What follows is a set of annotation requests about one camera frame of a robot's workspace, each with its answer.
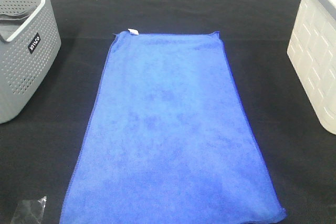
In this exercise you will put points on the blue microfibre towel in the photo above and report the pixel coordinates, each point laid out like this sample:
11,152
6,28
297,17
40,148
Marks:
168,140

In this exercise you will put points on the black table cloth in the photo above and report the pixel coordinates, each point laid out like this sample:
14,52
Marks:
40,147

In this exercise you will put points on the grey perforated laundry basket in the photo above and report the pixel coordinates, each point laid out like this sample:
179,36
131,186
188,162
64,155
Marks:
30,42

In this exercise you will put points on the cream storage box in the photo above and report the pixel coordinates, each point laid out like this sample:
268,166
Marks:
311,51

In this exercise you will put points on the clear tape strip left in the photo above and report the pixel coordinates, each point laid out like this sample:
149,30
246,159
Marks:
29,211

